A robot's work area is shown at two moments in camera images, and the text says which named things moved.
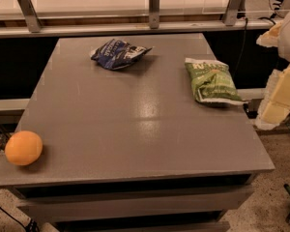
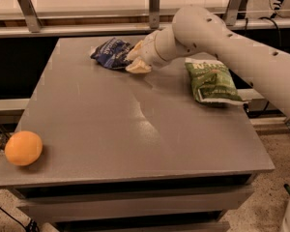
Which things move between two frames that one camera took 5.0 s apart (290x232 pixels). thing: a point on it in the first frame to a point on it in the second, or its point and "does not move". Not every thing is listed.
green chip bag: x=213 y=82 does not move
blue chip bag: x=117 y=53 does not move
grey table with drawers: x=130 y=149 does not move
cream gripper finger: x=271 y=38 to x=138 y=67
